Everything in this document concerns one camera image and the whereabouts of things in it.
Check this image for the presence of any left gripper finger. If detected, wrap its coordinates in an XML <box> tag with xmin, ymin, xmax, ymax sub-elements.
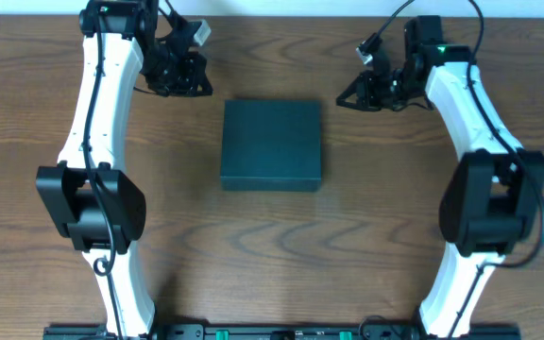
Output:
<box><xmin>191</xmin><ymin>72</ymin><xmax>213</xmax><ymax>97</ymax></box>
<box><xmin>146</xmin><ymin>79</ymin><xmax>170</xmax><ymax>97</ymax></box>

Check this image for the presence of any dark green gift box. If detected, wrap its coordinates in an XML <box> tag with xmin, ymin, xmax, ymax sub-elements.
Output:
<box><xmin>220</xmin><ymin>99</ymin><xmax>322</xmax><ymax>193</ymax></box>

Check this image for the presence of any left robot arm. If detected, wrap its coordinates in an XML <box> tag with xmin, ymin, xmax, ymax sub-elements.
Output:
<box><xmin>36</xmin><ymin>1</ymin><xmax>213</xmax><ymax>339</ymax></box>

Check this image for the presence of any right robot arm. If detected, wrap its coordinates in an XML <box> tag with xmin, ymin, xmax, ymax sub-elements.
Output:
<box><xmin>336</xmin><ymin>15</ymin><xmax>544</xmax><ymax>339</ymax></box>

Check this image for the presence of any right black cable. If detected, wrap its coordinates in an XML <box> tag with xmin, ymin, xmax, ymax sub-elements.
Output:
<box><xmin>357</xmin><ymin>0</ymin><xmax>544</xmax><ymax>340</ymax></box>

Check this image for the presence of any black cable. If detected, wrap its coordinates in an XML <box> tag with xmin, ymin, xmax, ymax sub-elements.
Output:
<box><xmin>80</xmin><ymin>0</ymin><xmax>188</xmax><ymax>340</ymax></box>
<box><xmin>357</xmin><ymin>0</ymin><xmax>544</xmax><ymax>340</ymax></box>

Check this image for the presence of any left black cable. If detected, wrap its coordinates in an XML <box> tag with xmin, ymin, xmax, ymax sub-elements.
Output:
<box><xmin>80</xmin><ymin>0</ymin><xmax>188</xmax><ymax>340</ymax></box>

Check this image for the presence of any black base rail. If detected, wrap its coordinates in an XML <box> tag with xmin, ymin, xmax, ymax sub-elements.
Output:
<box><xmin>42</xmin><ymin>323</ymin><xmax>522</xmax><ymax>340</ymax></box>

